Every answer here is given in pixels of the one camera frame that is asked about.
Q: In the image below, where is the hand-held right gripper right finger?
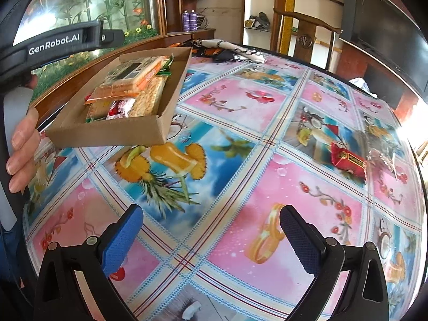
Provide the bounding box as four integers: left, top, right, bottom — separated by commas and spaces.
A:
279, 205, 390, 321

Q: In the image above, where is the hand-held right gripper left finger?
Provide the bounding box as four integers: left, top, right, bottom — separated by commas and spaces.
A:
32, 204, 144, 321

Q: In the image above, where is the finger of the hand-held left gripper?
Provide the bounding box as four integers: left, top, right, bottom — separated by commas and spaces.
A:
100, 29, 125, 49

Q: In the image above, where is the large orange cracker packet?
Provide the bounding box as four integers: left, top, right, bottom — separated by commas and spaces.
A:
100, 55, 169, 91

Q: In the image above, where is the small orange snack packet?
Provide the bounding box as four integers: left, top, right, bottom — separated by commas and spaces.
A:
83, 85, 141, 105

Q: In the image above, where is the clear cracker packet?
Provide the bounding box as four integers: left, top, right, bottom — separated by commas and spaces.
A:
129, 75, 168, 117

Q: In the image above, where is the red white snack packet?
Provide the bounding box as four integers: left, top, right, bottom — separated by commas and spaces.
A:
107, 98, 137, 120

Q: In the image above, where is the red candy packet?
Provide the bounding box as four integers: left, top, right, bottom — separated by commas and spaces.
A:
329, 141, 368, 176

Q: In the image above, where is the cardboard box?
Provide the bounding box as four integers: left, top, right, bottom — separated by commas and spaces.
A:
45, 46, 193, 148

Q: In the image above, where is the person's left forearm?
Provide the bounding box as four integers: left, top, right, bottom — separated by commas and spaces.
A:
0, 222, 27, 288

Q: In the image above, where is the person's left hand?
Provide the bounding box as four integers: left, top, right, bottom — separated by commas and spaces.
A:
6, 107, 40, 194

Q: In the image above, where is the orange black patterned scarf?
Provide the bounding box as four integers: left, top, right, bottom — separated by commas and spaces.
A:
190, 39, 266, 64

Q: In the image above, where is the clear plastic bag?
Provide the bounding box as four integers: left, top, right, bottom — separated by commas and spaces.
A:
359, 130, 407, 178

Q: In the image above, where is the dark grey cloth bundle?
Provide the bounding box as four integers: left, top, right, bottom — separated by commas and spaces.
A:
246, 12, 271, 30

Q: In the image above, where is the white plastic bag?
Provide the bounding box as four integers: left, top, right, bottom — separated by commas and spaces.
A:
349, 77, 372, 94

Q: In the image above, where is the wooden chair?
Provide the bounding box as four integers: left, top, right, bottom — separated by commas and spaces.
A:
272, 8, 343, 64

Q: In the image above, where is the black television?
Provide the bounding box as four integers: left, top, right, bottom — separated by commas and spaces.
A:
341, 0, 428, 91

